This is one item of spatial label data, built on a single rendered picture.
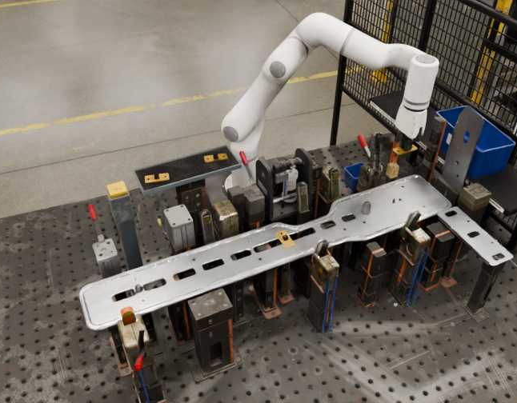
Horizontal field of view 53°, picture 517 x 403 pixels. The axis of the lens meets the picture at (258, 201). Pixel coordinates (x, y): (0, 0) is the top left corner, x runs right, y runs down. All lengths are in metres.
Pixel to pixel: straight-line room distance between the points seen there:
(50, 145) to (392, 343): 3.10
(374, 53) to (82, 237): 1.44
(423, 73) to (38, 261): 1.66
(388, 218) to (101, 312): 1.05
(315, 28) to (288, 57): 0.13
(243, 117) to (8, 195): 2.28
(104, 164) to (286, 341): 2.41
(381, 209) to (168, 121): 2.67
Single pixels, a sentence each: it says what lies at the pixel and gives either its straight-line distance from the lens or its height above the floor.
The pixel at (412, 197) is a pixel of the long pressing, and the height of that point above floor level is 1.00.
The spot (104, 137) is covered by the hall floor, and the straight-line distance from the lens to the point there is 4.29.
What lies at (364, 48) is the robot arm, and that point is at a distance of 1.73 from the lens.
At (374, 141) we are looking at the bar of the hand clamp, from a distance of 2.03.
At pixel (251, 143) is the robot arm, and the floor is 1.07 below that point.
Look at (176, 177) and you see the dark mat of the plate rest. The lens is 1.89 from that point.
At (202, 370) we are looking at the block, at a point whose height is 0.71.
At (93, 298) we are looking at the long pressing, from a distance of 1.76.
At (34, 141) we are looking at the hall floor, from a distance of 4.41.
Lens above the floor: 2.33
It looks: 41 degrees down
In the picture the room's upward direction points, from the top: straight up
